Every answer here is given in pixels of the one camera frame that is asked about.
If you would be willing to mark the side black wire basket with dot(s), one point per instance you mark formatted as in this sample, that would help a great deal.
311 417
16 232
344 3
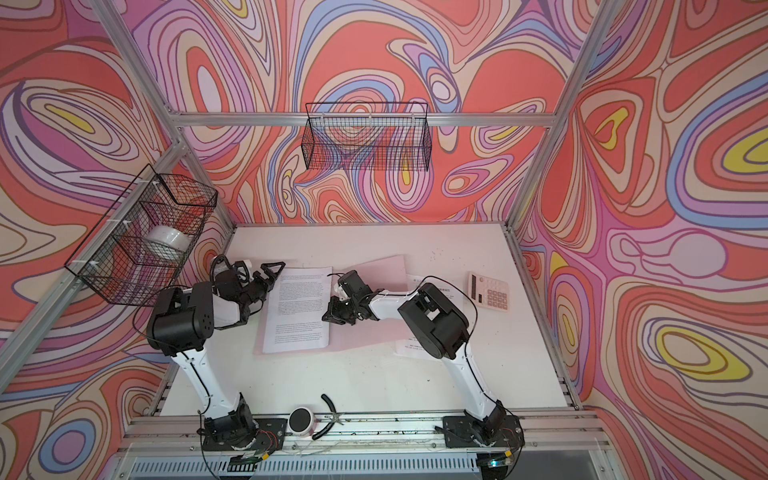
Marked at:
142 244

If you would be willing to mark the back black wire basket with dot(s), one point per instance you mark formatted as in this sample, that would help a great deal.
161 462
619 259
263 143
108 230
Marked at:
367 136

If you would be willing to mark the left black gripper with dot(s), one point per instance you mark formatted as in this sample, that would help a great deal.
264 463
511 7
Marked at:
270 280

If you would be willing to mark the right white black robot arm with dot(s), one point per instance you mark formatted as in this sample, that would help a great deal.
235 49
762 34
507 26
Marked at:
442 330

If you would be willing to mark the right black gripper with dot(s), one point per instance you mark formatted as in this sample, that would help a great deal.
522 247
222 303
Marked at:
332 313

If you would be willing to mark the pink white calculator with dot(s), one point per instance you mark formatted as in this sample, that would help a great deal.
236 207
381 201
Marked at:
488 292

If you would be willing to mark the printed paper sheet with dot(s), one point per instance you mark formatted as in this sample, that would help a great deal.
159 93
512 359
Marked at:
410 347
295 309

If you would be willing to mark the pink paper folder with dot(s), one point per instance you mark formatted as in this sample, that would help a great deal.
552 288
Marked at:
389 273

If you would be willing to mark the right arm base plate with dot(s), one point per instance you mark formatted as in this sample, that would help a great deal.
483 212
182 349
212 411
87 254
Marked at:
467 432

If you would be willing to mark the white tape roll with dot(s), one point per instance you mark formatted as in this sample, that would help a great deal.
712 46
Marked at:
167 243

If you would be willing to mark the round black white puck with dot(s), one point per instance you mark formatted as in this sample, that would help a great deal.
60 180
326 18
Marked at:
302 422

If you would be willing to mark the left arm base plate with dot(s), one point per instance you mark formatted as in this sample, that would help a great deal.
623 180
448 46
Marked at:
268 437

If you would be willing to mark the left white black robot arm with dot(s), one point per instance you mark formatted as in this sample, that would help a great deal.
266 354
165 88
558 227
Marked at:
182 325

